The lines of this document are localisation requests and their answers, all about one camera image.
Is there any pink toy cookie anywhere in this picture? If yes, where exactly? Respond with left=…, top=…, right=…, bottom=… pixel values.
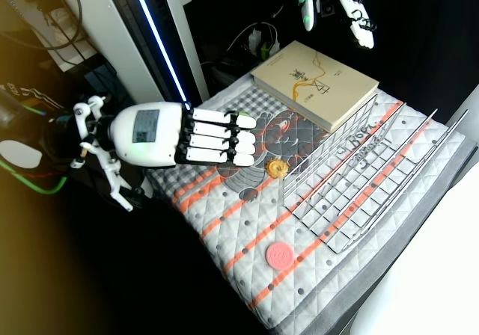
left=265, top=242, right=296, bottom=270

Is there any silver wire rack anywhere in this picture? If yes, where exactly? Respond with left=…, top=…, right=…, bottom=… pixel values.
left=282, top=93, right=470, bottom=255

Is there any thick black cable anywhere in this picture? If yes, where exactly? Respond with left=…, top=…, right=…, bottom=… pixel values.
left=0, top=0, right=85, bottom=52

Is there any yellow toy cookie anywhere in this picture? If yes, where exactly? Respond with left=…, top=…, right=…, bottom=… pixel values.
left=264, top=158, right=290, bottom=180

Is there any white column with blue light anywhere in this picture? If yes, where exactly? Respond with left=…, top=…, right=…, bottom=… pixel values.
left=50, top=0, right=210, bottom=106

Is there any white power adapter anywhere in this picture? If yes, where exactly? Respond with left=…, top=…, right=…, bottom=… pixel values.
left=248, top=28, right=263, bottom=52

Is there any thin white cable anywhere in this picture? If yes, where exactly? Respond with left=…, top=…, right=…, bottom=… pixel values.
left=226, top=21, right=280, bottom=52

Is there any grey table cloth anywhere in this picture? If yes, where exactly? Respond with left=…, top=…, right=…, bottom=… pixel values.
left=269, top=135, right=479, bottom=335

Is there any grey quilt with bear print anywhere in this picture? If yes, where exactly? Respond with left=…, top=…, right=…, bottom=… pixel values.
left=144, top=64, right=468, bottom=331

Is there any white shelf with electronics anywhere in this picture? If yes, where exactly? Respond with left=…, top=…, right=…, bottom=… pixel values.
left=0, top=0, right=100, bottom=73

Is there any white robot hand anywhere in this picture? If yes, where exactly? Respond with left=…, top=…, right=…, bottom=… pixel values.
left=108, top=101, right=258, bottom=168
left=296, top=0, right=377, bottom=50

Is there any beige hardcover book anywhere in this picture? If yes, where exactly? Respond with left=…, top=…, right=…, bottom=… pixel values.
left=250, top=40, right=380, bottom=134

